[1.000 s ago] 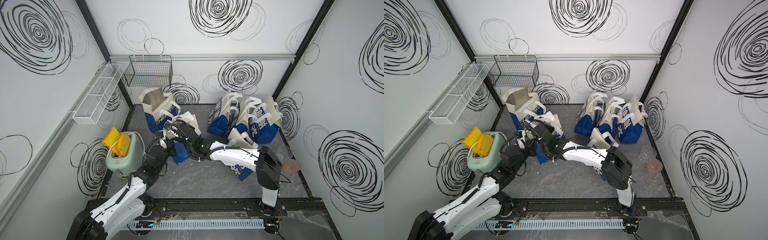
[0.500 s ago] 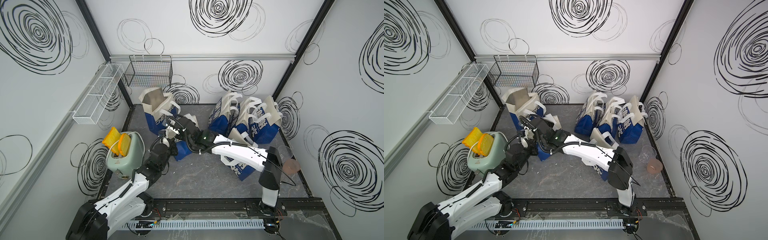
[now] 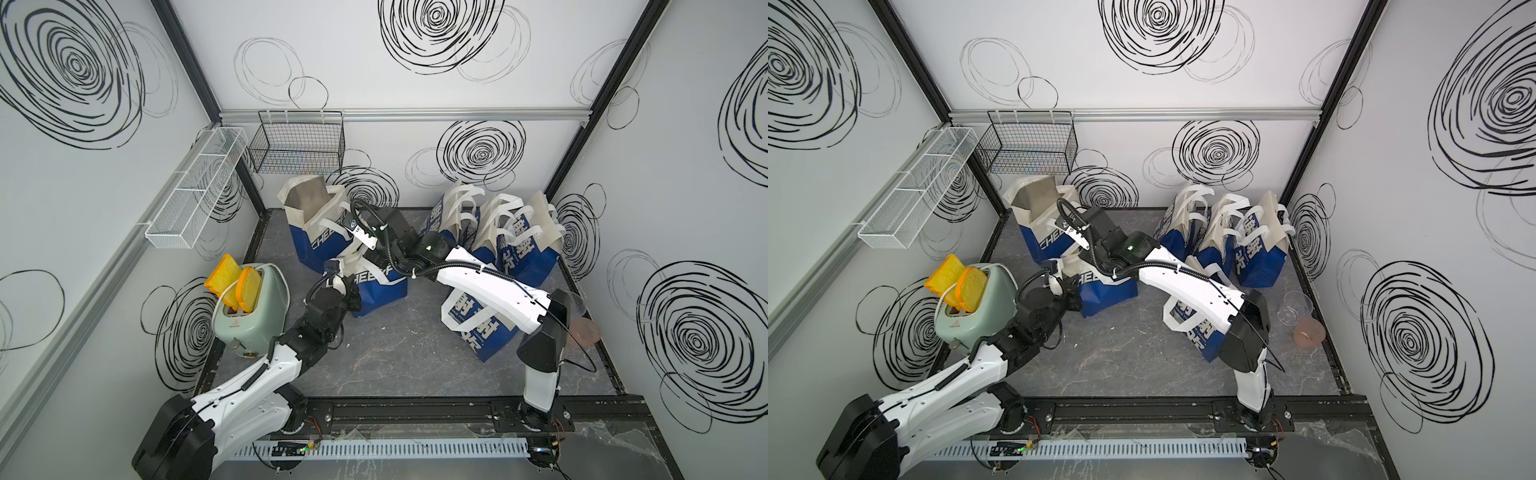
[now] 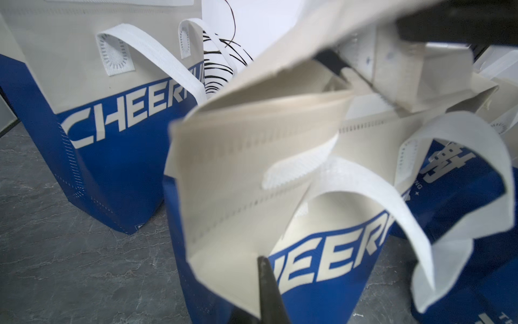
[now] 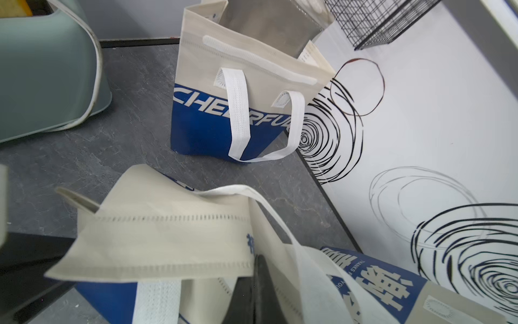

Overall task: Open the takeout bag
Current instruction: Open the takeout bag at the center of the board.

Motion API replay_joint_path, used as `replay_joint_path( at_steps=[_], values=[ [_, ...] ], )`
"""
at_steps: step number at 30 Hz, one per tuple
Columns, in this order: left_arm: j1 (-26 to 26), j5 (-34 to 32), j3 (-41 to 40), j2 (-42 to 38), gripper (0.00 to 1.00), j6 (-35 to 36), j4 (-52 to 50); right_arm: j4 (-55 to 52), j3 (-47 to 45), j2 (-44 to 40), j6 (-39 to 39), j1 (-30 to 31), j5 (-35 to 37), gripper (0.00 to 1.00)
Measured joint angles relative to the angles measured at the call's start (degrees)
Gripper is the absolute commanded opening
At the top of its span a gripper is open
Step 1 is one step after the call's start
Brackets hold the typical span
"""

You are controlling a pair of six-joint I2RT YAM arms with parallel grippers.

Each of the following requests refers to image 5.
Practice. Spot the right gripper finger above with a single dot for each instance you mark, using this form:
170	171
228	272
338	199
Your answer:
254	299

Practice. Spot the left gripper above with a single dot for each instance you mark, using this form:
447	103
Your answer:
25	291

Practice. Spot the blue beige takeout bag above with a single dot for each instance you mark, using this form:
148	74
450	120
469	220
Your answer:
246	72
407	296
186	249

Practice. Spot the mint green toaster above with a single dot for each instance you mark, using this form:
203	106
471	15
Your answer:
51	74

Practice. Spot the black wire basket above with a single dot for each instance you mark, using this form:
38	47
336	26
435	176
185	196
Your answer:
370	23

